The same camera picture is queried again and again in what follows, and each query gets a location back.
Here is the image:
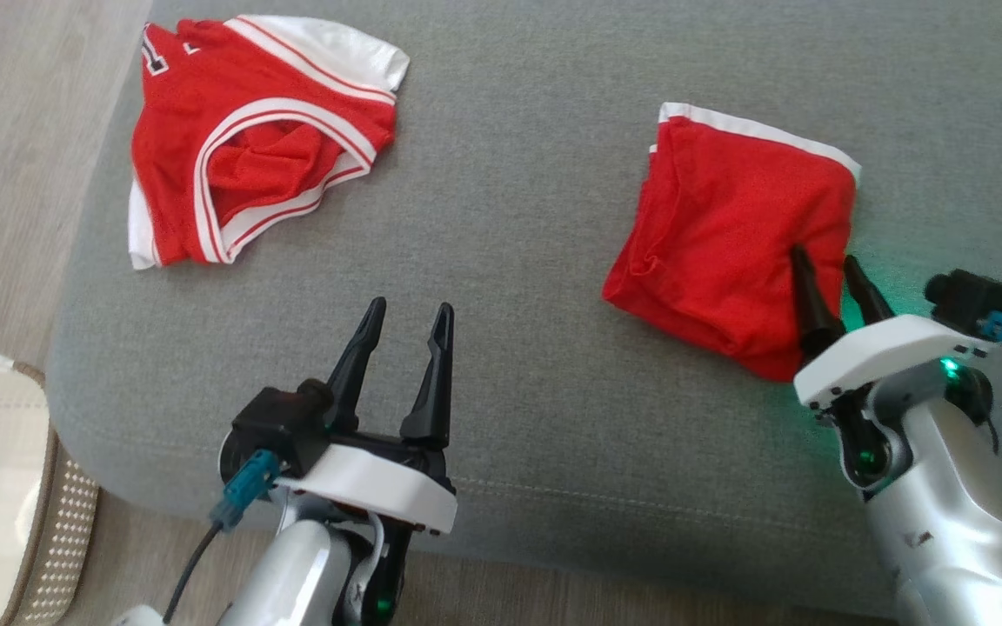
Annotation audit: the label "red shorts white trim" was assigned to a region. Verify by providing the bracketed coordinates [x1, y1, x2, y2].
[601, 103, 863, 383]

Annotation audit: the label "red basketball jersey white sleeves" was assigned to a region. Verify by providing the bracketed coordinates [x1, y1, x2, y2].
[127, 15, 411, 270]

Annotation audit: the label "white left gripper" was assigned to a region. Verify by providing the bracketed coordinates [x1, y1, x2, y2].
[273, 297, 458, 536]

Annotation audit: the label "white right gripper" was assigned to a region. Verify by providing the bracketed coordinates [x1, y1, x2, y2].
[790, 245, 993, 410]

